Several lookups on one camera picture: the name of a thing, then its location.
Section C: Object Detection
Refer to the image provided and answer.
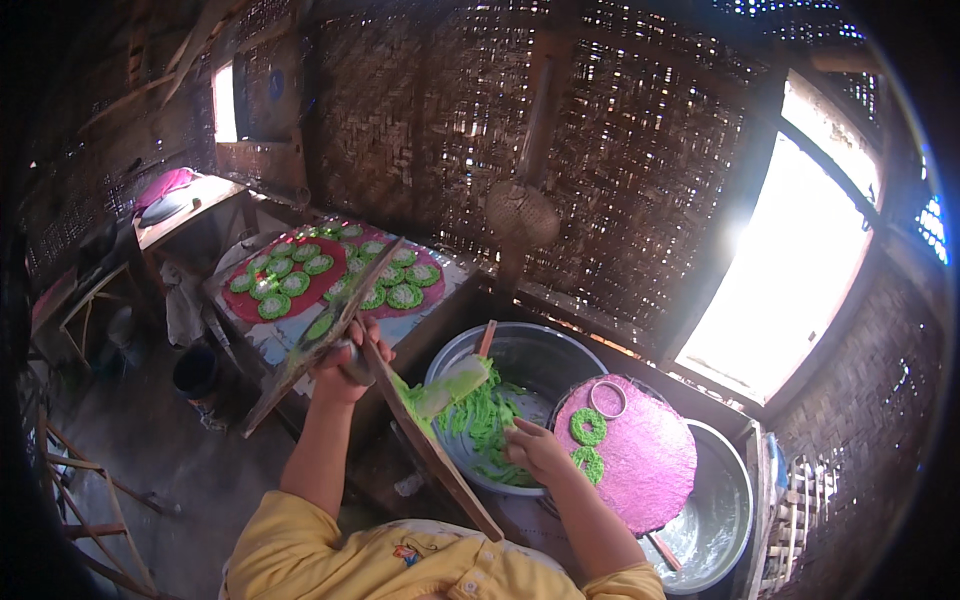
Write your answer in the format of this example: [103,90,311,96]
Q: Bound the person's right hand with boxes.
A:
[504,417,580,490]

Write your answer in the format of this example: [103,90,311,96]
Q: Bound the person's left hand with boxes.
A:
[309,315,396,408]

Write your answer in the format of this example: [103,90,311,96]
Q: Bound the metal press cylinder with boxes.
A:
[337,339,378,387]

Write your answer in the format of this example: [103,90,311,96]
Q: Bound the heap of green noodles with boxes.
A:
[435,358,552,489]

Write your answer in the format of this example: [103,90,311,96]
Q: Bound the wooden press lever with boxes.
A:
[240,237,406,440]

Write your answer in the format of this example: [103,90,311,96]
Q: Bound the group of green noodle rings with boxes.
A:
[228,223,442,322]

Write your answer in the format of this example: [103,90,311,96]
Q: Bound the large metal basin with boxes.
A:
[424,322,610,498]

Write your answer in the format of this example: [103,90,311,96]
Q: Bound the pink round tray with rings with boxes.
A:
[322,222,447,320]

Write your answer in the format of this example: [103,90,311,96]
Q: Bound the extruded pale green noodle strands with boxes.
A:
[390,356,496,436]

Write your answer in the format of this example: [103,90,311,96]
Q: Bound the wooden press base board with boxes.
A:
[358,318,505,543]

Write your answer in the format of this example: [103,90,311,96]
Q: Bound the pink round woven tray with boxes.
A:
[553,373,699,538]

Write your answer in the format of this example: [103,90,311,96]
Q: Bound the red round tray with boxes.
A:
[222,237,349,325]

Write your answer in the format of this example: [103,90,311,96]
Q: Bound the black bucket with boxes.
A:
[172,343,222,402]

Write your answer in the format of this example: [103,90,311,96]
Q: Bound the wooden stick under tray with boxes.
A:
[646,531,684,573]

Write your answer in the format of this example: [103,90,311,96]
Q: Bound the hanging woven bamboo strainer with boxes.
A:
[483,45,564,249]

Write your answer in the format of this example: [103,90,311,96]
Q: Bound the white hanging cloth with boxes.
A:
[159,258,207,350]

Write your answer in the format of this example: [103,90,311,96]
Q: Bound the metal basin with water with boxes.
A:
[637,418,756,597]

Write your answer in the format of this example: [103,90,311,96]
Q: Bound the person's body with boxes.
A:
[221,491,665,600]

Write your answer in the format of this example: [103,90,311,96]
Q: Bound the wooden table with pans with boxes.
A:
[131,168,252,279]

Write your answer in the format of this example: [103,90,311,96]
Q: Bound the blue plastic bag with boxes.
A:
[766,435,790,504]

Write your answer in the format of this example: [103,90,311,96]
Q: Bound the wooden slatted rack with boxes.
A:
[757,450,837,597]

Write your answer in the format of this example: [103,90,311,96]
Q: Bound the wooden stool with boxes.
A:
[30,262,136,369]

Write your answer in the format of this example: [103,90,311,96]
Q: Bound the large window opening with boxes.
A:
[671,71,882,410]

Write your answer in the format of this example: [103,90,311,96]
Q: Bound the green noodle ring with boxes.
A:
[570,446,606,486]
[568,408,609,447]

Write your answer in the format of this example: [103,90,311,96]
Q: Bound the metal ring mould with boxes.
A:
[588,379,628,421]

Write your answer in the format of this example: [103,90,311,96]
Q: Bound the wooden ladder frame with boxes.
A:
[41,420,181,600]

